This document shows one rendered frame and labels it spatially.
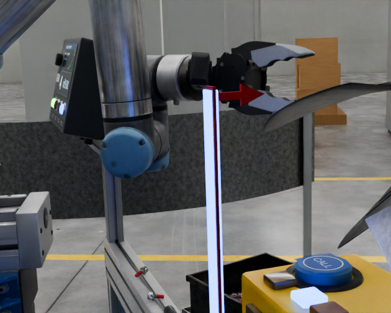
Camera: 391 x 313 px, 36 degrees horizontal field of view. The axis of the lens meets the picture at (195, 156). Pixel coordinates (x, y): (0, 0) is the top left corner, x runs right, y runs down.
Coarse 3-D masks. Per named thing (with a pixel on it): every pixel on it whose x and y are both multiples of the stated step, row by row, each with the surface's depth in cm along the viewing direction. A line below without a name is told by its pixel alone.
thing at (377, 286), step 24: (360, 264) 45; (264, 288) 41; (288, 288) 41; (336, 288) 40; (360, 288) 41; (384, 288) 41; (264, 312) 41; (288, 312) 38; (360, 312) 37; (384, 312) 37
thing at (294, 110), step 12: (348, 84) 59; (360, 84) 60; (372, 84) 60; (384, 84) 61; (312, 96) 63; (324, 96) 64; (336, 96) 65; (348, 96) 68; (288, 108) 68; (300, 108) 70; (312, 108) 74; (276, 120) 75; (288, 120) 79
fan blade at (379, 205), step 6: (390, 186) 99; (390, 192) 94; (384, 198) 94; (390, 198) 91; (378, 204) 94; (384, 204) 91; (390, 204) 89; (372, 210) 95; (378, 210) 92; (366, 216) 95; (354, 228) 95; (360, 228) 92; (366, 228) 89; (348, 234) 95; (354, 234) 91; (342, 240) 94; (348, 240) 91; (342, 246) 91
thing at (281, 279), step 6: (264, 276) 42; (270, 276) 42; (276, 276) 42; (282, 276) 42; (288, 276) 42; (264, 282) 42; (270, 282) 41; (276, 282) 41; (282, 282) 41; (288, 282) 41; (294, 282) 41; (276, 288) 41; (282, 288) 41
